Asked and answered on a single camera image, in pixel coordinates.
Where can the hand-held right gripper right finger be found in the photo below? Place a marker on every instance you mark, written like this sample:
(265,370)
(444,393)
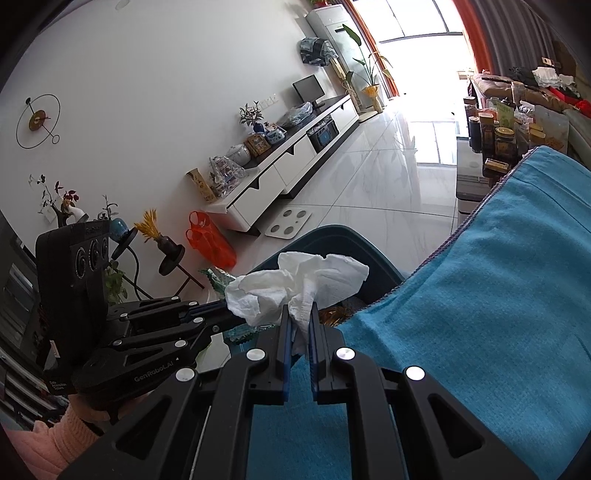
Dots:
(314,341)

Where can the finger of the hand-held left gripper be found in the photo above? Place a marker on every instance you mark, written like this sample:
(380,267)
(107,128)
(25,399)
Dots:
(184,334)
(161,310)

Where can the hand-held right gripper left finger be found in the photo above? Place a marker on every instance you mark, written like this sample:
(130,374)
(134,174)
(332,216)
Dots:
(285,341)

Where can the white tissue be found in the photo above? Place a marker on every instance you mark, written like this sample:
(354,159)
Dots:
(286,281)

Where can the clear green-edged plastic wrapper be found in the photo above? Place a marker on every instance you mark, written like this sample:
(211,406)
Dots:
(221,279)

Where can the teal plastic bin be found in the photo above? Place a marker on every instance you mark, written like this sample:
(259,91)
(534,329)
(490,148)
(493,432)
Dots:
(323,240)

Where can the person's left forearm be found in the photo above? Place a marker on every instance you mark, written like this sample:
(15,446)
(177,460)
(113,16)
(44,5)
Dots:
(51,443)

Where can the person's left hand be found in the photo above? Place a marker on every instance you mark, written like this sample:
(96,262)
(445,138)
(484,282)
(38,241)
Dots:
(134,404)

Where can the black plant stand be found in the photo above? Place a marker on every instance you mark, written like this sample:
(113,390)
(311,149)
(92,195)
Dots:
(171,260)

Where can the yellow flowers in dark vase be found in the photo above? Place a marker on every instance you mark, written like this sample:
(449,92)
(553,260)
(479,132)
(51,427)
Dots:
(154,230)

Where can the red plastic bag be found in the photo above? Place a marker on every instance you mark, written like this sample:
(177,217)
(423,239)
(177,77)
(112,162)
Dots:
(210,240)

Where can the teal pot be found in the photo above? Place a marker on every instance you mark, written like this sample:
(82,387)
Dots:
(119,228)

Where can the white vase with dark branches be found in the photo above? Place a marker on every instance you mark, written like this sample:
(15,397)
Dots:
(64,207)

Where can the white body scale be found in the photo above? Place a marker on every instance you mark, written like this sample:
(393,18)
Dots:
(288,224)

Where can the beige patterned box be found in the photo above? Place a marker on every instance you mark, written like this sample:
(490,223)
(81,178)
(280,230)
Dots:
(202,184)

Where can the clear wrapped ornament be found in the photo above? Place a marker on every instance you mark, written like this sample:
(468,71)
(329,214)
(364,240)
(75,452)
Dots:
(226,174)

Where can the white ceramic jar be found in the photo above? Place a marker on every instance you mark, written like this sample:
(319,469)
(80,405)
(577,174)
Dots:
(239,154)

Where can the white TV cabinet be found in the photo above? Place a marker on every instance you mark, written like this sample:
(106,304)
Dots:
(286,161)

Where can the blue white porcelain jar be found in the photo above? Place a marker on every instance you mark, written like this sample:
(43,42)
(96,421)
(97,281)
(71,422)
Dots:
(274,134)

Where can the small plant in blue vase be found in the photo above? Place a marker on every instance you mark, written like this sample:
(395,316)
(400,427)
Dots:
(251,115)

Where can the coffee table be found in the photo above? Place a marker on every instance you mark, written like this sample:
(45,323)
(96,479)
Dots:
(466,184)

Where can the clear plastic bag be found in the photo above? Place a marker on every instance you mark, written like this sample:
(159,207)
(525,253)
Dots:
(294,115)

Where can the yellow wrapped flower pot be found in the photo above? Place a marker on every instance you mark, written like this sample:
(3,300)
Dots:
(373,98)

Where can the black monitor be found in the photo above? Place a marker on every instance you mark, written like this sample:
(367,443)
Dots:
(308,90)

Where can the tall green leafy plant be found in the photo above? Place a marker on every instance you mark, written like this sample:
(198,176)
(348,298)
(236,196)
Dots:
(369,60)

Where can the covered standing fan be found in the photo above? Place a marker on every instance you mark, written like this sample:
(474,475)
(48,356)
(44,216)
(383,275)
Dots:
(318,50)

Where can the white standing air conditioner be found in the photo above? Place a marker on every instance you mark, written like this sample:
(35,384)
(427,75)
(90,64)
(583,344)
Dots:
(330,27)

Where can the brown ottoman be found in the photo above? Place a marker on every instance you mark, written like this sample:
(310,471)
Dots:
(503,90)

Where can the window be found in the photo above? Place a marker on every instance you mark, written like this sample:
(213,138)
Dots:
(415,21)

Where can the small potted plant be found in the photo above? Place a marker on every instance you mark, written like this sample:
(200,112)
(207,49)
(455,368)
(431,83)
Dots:
(319,2)

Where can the red cloth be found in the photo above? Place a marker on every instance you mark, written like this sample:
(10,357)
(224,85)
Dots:
(572,101)

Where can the pile of white clothes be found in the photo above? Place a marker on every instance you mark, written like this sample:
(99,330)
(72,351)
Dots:
(551,77)

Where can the projector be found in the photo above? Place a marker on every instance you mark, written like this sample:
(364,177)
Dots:
(548,61)

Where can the grey curtain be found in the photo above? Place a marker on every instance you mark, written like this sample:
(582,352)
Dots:
(521,32)

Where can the cardboard box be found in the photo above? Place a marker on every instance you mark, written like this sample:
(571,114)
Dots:
(565,53)

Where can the wooden picture frame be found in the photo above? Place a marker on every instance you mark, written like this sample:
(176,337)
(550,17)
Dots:
(257,145)

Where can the white wall outlet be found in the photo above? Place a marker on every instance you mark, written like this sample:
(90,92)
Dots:
(268,100)

